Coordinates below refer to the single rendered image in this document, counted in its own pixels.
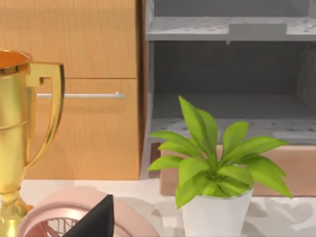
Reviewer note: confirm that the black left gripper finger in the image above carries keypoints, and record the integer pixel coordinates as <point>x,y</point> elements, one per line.
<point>98,217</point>

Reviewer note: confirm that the pink round fan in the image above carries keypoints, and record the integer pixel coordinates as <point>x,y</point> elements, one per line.
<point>138,217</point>

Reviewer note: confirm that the gold trophy cup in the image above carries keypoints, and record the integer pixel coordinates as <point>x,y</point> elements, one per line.
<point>14,138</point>

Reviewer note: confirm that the green plant in white pot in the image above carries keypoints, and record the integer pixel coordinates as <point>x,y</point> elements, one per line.
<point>217,192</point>

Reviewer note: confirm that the wooden cupboard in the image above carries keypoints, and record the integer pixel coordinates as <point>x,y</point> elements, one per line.
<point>74,37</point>

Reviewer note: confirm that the grey cabinet with shelves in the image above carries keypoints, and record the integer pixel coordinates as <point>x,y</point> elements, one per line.
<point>229,74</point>

